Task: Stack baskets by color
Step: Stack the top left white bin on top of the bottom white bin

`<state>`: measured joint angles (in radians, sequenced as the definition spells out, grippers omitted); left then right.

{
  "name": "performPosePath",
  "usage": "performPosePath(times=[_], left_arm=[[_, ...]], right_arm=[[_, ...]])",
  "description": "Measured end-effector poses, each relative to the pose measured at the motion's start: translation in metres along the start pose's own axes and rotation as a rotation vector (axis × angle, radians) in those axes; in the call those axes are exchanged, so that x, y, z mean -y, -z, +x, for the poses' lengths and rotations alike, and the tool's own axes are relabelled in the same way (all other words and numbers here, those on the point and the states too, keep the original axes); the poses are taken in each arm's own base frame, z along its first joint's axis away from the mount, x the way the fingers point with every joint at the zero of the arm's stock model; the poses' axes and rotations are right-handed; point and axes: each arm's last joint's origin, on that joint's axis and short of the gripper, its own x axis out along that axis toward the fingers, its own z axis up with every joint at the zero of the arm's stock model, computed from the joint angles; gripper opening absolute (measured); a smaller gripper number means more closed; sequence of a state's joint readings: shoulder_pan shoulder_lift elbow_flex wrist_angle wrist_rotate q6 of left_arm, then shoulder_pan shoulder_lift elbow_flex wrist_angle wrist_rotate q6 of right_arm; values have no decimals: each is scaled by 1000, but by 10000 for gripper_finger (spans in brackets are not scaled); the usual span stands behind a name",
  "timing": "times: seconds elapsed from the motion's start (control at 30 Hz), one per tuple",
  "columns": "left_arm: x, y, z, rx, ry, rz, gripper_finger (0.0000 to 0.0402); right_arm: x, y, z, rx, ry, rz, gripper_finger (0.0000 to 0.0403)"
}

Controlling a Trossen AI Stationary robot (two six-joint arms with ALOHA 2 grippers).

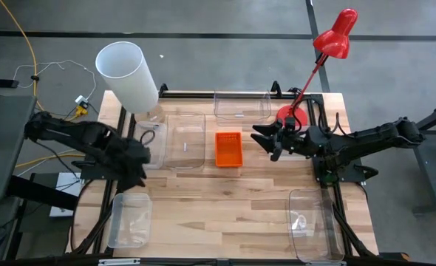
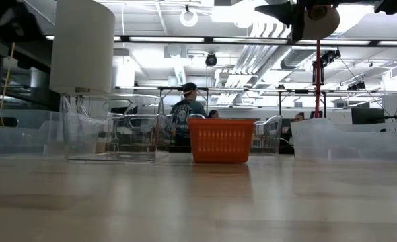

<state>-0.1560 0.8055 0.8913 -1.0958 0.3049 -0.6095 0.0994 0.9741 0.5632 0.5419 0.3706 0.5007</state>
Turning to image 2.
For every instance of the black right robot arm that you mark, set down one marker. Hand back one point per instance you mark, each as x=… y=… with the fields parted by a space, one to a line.
x=393 y=5

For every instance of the orange plastic basket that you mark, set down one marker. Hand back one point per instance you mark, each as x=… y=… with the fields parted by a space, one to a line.
x=220 y=141

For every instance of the black ceiling camera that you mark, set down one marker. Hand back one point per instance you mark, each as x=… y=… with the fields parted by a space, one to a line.
x=211 y=60

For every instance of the black monitor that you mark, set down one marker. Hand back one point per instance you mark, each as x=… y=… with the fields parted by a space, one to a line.
x=368 y=116

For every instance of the frosted white plastic basket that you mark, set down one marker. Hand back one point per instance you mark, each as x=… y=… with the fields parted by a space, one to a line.
x=353 y=148
x=33 y=141

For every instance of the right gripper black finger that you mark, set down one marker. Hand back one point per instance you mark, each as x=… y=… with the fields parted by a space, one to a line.
x=282 y=11

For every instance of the white cylinder table lamp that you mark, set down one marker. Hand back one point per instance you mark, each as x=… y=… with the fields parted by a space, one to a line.
x=84 y=50

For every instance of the person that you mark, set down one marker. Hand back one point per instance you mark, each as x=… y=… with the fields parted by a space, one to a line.
x=185 y=111
x=299 y=117
x=213 y=114

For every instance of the red desk lamp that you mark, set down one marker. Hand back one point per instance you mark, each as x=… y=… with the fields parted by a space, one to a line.
x=323 y=25

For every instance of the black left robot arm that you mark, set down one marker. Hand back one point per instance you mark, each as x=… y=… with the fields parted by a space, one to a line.
x=10 y=18

